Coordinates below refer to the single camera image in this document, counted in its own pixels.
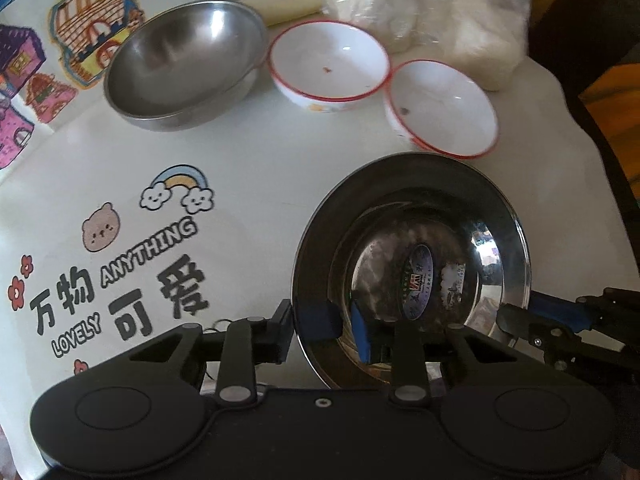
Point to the matte steel bowl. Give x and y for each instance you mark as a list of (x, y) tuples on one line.
[(185, 60)]

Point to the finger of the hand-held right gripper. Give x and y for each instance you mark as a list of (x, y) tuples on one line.
[(555, 310), (542, 337)]

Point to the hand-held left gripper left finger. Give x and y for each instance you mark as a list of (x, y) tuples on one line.
[(322, 326)]

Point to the white printed table cover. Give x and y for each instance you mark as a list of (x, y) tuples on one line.
[(250, 175)]

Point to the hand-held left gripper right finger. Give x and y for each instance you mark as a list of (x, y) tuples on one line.
[(362, 332)]

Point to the cream rolled sheet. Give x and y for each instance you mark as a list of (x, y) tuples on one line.
[(285, 5)]

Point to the white red-rimmed bowl with speck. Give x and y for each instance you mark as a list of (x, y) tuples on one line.
[(325, 57)]

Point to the house drawings wall sheet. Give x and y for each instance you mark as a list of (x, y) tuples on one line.
[(80, 30)]

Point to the clear plastic bag white filling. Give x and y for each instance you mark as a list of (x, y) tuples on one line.
[(440, 10)]

